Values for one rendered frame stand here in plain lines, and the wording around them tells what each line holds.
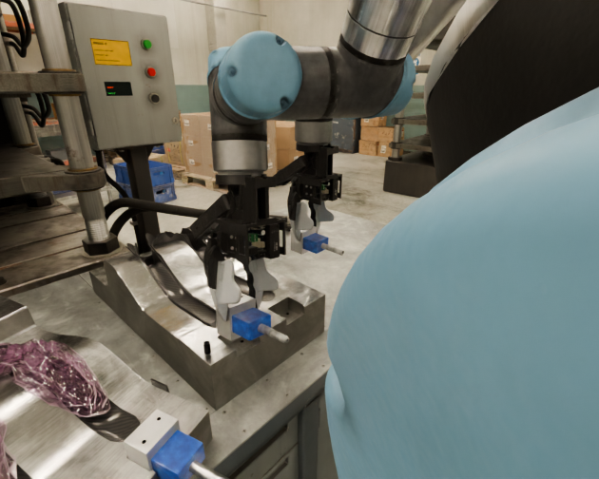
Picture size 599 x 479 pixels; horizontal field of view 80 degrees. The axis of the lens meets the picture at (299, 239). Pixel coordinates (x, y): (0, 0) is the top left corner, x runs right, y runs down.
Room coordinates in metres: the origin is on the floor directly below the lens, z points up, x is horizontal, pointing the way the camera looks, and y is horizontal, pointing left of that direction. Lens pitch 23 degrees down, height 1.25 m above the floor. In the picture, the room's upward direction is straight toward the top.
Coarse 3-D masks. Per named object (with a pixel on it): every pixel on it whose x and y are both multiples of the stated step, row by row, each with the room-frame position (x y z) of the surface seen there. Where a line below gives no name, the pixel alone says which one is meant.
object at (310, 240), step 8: (304, 232) 0.74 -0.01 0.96; (312, 232) 0.75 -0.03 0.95; (296, 240) 0.74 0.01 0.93; (304, 240) 0.73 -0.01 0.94; (312, 240) 0.71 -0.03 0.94; (320, 240) 0.72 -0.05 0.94; (296, 248) 0.74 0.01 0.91; (304, 248) 0.73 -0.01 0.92; (312, 248) 0.71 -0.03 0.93; (320, 248) 0.72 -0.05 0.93; (328, 248) 0.70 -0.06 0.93; (336, 248) 0.69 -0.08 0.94
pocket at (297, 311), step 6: (282, 300) 0.56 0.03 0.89; (288, 300) 0.57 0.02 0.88; (294, 300) 0.56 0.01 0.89; (276, 306) 0.55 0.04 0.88; (282, 306) 0.56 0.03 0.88; (288, 306) 0.57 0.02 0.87; (294, 306) 0.56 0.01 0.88; (300, 306) 0.55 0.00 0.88; (276, 312) 0.55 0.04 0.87; (282, 312) 0.56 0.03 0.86; (288, 312) 0.56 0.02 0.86; (294, 312) 0.56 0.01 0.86; (300, 312) 0.55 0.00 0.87; (288, 318) 0.54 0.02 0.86; (294, 318) 0.52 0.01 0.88
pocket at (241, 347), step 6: (222, 336) 0.46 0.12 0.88; (228, 342) 0.47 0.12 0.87; (234, 342) 0.48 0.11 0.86; (240, 342) 0.48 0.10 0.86; (246, 342) 0.48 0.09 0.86; (252, 342) 0.48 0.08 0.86; (258, 342) 0.46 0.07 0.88; (234, 348) 0.46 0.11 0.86; (240, 348) 0.46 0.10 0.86; (246, 348) 0.45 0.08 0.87; (240, 354) 0.43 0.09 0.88
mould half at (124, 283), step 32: (128, 256) 0.66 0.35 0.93; (192, 256) 0.69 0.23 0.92; (96, 288) 0.71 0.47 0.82; (128, 288) 0.57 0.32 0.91; (160, 288) 0.59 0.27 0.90; (192, 288) 0.61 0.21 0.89; (288, 288) 0.60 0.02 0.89; (128, 320) 0.60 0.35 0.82; (160, 320) 0.51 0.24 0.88; (192, 320) 0.50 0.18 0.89; (320, 320) 0.57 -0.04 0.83; (160, 352) 0.51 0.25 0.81; (192, 352) 0.43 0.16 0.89; (224, 352) 0.42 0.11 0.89; (256, 352) 0.45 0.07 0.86; (288, 352) 0.51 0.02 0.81; (192, 384) 0.44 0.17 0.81; (224, 384) 0.41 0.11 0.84
